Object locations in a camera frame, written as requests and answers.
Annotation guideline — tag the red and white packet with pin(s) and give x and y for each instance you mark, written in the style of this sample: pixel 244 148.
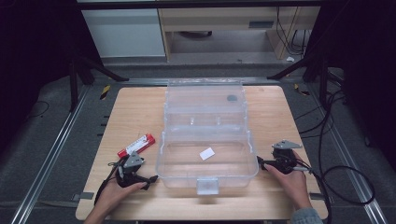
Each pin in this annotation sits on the red and white packet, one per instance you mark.
pixel 137 145

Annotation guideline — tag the short metal rail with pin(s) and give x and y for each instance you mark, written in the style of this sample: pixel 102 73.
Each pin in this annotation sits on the short metal rail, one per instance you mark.
pixel 146 81

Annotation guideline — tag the clear plastic storage box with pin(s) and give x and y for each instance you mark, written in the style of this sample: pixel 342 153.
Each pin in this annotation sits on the clear plastic storage box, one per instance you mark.
pixel 190 168

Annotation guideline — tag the black metal stand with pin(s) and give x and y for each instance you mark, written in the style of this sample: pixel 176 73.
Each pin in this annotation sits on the black metal stand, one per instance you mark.
pixel 73 84
pixel 323 81

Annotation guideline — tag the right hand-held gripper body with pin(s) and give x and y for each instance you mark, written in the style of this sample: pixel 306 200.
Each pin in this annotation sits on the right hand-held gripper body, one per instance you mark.
pixel 285 161

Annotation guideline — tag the white cabinet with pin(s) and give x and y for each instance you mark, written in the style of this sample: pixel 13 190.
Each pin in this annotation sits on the white cabinet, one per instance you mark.
pixel 124 32

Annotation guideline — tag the small white scrap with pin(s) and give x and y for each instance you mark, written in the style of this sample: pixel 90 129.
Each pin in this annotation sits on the small white scrap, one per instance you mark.
pixel 290 59

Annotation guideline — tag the light wooden desk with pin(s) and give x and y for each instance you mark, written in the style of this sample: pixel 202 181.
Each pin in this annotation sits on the light wooden desk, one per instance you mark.
pixel 224 18

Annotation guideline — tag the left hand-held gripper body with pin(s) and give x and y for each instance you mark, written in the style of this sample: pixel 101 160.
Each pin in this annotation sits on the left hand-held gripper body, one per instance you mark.
pixel 133 160

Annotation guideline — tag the grey tape strip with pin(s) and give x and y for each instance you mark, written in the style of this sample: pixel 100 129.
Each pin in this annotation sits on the grey tape strip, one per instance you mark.
pixel 317 196
pixel 84 196

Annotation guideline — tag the person's left hand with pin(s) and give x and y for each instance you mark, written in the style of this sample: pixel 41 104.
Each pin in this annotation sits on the person's left hand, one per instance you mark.
pixel 113 196

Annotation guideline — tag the white paper slip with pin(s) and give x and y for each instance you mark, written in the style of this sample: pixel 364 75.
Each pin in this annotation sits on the white paper slip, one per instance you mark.
pixel 207 154

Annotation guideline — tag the yellow and black tape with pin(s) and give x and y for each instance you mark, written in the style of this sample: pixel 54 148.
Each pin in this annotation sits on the yellow and black tape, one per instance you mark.
pixel 301 89
pixel 105 92

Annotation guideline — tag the person's right hand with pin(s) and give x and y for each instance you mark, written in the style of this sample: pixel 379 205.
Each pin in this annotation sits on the person's right hand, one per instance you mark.
pixel 295 186

